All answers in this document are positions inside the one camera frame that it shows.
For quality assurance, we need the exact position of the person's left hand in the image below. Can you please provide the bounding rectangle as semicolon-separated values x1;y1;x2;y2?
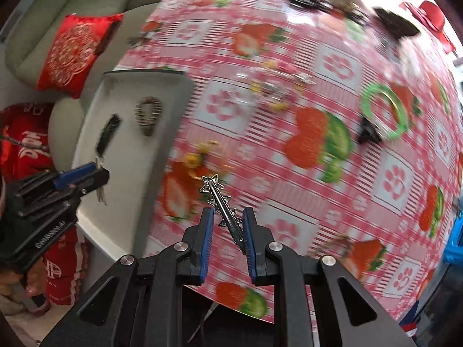
0;265;47;314

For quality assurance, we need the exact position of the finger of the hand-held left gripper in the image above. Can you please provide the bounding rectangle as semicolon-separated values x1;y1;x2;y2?
22;168;111;222
9;162;99;204

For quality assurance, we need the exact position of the red printed cloth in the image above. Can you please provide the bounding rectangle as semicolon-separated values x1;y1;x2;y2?
0;103;91;306

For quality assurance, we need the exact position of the black claw hair clip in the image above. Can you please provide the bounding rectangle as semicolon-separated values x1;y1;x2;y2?
356;116;383;144

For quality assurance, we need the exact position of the blue box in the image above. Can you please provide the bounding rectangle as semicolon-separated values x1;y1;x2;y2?
443;220;463;265

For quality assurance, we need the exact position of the black beaded snap hair clip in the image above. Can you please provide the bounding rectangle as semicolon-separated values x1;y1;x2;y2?
95;114;122;206

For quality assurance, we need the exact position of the pink yellow bead bracelet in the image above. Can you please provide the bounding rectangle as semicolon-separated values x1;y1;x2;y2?
249;61;315;112

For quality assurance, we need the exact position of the white tray with grey rim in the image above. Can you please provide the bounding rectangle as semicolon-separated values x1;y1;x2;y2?
71;69;194;265

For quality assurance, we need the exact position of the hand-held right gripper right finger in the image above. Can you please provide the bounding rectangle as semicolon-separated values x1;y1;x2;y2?
242;208;416;347

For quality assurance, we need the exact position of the cream flower hair clip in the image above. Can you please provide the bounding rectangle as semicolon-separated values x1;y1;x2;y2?
287;0;370;22

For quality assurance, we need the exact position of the silver star hair clip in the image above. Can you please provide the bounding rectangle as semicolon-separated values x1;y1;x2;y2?
201;174;247;252

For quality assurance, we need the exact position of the yellow flower keychain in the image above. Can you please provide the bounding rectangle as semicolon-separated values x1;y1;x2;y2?
183;140;232;175

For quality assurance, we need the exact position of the dark brown spiral hair tie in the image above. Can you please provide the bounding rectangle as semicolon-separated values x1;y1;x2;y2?
135;96;162;137

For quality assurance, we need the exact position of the green bangle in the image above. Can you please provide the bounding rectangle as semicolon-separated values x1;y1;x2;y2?
362;82;411;140

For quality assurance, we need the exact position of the red embroidered cushion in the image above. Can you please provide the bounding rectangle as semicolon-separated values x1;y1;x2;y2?
36;12;125;100

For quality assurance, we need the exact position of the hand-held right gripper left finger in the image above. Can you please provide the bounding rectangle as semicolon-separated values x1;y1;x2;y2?
40;208;214;347

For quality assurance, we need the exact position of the tan braided hair tie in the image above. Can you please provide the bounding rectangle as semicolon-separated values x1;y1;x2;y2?
324;234;353;261

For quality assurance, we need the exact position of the strawberry print tablecloth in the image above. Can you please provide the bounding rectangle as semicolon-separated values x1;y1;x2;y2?
116;0;463;324

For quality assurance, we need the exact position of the black bow hair clip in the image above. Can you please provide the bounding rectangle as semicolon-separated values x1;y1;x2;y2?
374;7;421;41

